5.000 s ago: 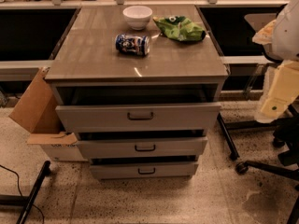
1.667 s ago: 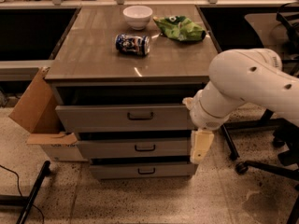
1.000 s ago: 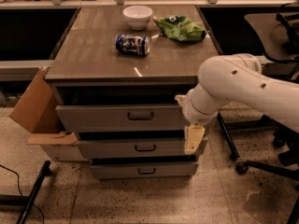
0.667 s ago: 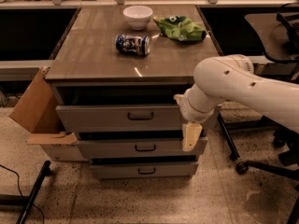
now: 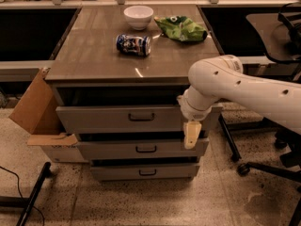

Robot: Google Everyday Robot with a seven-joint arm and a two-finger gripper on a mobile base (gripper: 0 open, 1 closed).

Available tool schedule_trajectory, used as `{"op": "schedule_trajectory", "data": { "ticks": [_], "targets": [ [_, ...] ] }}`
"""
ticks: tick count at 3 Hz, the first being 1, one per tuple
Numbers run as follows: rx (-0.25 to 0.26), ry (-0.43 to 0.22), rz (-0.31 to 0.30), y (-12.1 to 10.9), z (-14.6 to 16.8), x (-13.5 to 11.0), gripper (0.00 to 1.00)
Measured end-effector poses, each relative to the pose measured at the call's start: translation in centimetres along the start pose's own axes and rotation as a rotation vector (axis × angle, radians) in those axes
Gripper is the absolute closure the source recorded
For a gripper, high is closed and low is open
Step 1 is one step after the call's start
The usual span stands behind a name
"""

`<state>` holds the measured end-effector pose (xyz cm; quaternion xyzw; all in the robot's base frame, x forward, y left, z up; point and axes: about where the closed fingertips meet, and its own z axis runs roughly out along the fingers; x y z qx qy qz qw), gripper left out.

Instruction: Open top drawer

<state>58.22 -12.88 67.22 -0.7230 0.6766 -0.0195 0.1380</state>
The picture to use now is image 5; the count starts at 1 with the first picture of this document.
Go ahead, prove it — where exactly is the black table leg right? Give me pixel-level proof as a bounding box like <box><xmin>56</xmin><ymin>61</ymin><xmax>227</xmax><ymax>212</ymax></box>
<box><xmin>218</xmin><ymin>115</ymin><xmax>241</xmax><ymax>162</ymax></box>

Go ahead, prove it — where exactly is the black table leg left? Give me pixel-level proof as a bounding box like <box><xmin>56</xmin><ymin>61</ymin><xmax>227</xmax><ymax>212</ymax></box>
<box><xmin>0</xmin><ymin>162</ymin><xmax>51</xmax><ymax>226</ymax></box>

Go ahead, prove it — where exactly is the white ceramic bowl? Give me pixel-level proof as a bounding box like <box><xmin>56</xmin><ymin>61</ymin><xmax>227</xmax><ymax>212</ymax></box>
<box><xmin>123</xmin><ymin>6</ymin><xmax>153</xmax><ymax>30</ymax></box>

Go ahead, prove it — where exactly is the grey top drawer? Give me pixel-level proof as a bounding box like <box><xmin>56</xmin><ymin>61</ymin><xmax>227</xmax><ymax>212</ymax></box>
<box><xmin>55</xmin><ymin>103</ymin><xmax>224</xmax><ymax>135</ymax></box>

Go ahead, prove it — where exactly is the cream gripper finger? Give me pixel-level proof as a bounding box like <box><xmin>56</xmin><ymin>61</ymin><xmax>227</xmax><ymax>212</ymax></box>
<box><xmin>183</xmin><ymin>121</ymin><xmax>202</xmax><ymax>150</ymax></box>

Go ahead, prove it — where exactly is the brown cardboard box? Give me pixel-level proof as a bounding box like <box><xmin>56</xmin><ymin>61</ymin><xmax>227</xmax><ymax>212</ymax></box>
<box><xmin>9</xmin><ymin>68</ymin><xmax>86</xmax><ymax>163</ymax></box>

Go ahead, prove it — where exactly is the black floor cable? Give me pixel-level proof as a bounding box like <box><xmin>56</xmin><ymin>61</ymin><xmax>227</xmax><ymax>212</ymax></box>
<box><xmin>0</xmin><ymin>165</ymin><xmax>46</xmax><ymax>226</ymax></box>

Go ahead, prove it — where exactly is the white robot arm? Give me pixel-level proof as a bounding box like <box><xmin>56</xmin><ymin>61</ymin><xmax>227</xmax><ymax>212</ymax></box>
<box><xmin>178</xmin><ymin>56</ymin><xmax>301</xmax><ymax>149</ymax></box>

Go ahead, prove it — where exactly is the grey bottom drawer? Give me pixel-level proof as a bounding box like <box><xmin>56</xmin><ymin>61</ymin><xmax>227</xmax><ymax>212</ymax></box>
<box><xmin>90</xmin><ymin>163</ymin><xmax>199</xmax><ymax>181</ymax></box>

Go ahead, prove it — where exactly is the green chip bag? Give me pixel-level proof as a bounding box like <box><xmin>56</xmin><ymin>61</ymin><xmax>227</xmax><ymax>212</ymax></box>
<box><xmin>154</xmin><ymin>16</ymin><xmax>208</xmax><ymax>42</ymax></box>

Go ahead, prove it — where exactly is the blue soda can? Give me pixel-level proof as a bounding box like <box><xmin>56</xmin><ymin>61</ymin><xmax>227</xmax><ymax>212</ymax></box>
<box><xmin>116</xmin><ymin>34</ymin><xmax>151</xmax><ymax>57</ymax></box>

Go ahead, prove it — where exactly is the grey middle drawer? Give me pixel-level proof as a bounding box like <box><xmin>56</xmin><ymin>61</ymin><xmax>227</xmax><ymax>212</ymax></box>
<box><xmin>77</xmin><ymin>138</ymin><xmax>209</xmax><ymax>161</ymax></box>

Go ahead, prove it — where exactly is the grey drawer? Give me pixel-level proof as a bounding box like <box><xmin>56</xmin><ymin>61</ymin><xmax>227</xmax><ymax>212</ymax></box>
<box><xmin>90</xmin><ymin>163</ymin><xmax>199</xmax><ymax>181</ymax></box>
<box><xmin>55</xmin><ymin>103</ymin><xmax>224</xmax><ymax>135</ymax></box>
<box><xmin>77</xmin><ymin>138</ymin><xmax>209</xmax><ymax>161</ymax></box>

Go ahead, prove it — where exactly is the grey drawer cabinet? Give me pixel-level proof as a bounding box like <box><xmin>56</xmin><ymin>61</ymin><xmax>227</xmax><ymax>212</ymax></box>
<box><xmin>46</xmin><ymin>6</ymin><xmax>221</xmax><ymax>168</ymax></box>

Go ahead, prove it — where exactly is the black table leg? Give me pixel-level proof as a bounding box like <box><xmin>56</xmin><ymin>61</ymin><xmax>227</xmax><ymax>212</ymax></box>
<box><xmin>0</xmin><ymin>162</ymin><xmax>51</xmax><ymax>226</ymax></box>
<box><xmin>218</xmin><ymin>115</ymin><xmax>241</xmax><ymax>162</ymax></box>

